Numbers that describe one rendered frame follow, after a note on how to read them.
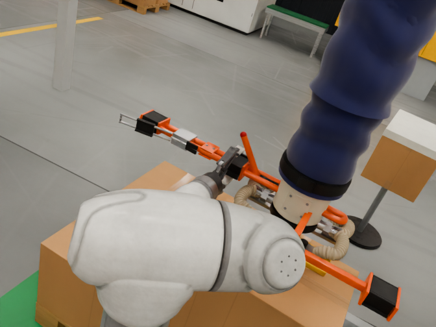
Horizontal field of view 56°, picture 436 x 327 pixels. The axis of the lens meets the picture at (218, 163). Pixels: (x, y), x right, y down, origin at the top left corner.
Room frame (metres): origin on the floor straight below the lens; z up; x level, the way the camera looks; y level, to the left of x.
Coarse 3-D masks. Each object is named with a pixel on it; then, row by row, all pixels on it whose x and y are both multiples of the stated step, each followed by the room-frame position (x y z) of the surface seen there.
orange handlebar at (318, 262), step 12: (204, 144) 1.27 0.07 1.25; (204, 156) 1.23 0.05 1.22; (216, 156) 1.22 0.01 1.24; (264, 180) 1.17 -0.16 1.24; (276, 180) 1.19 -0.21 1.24; (324, 216) 1.09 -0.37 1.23; (336, 216) 1.09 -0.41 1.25; (300, 228) 0.97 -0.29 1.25; (312, 264) 0.86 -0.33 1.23; (324, 264) 0.85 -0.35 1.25; (336, 276) 0.84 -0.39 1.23; (348, 276) 0.83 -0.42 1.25; (360, 288) 0.81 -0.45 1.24
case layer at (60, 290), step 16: (144, 176) 1.96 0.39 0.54; (160, 176) 2.01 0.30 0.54; (176, 176) 2.06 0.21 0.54; (192, 176) 2.11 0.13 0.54; (48, 240) 1.27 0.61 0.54; (64, 240) 1.30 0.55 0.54; (48, 256) 1.23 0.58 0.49; (64, 256) 1.22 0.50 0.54; (48, 272) 1.23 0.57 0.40; (64, 272) 1.20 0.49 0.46; (48, 288) 1.23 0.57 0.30; (64, 288) 1.20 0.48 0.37; (80, 288) 1.17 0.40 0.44; (48, 304) 1.22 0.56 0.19; (64, 304) 1.20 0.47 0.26; (80, 304) 1.17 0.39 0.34; (96, 304) 1.15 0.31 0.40; (64, 320) 1.19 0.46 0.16; (80, 320) 1.17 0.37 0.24; (96, 320) 1.14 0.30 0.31
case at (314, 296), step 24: (336, 264) 1.24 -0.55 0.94; (312, 288) 1.07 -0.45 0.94; (336, 288) 1.11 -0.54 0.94; (192, 312) 1.02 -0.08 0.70; (216, 312) 0.99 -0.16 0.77; (240, 312) 0.96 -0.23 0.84; (264, 312) 0.94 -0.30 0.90; (288, 312) 0.93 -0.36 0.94; (312, 312) 0.97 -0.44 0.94; (336, 312) 1.00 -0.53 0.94
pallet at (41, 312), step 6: (36, 306) 1.24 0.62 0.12; (42, 306) 1.23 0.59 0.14; (36, 312) 1.24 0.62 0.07; (42, 312) 1.23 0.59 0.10; (48, 312) 1.22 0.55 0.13; (36, 318) 1.24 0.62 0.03; (42, 318) 1.23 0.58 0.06; (48, 318) 1.22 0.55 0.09; (54, 318) 1.21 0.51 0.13; (42, 324) 1.23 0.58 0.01; (48, 324) 1.22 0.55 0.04; (54, 324) 1.21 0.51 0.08; (60, 324) 1.22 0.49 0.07; (66, 324) 1.19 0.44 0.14
